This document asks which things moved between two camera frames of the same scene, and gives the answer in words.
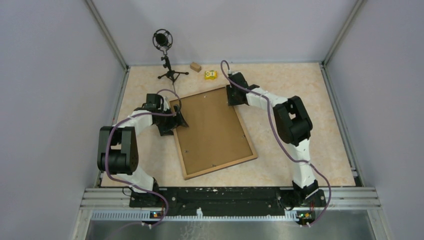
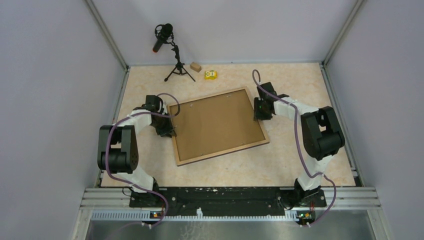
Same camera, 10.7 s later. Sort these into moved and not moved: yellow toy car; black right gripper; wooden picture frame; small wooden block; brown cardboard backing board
Moved: brown cardboard backing board; black right gripper; wooden picture frame
Not moved: small wooden block; yellow toy car
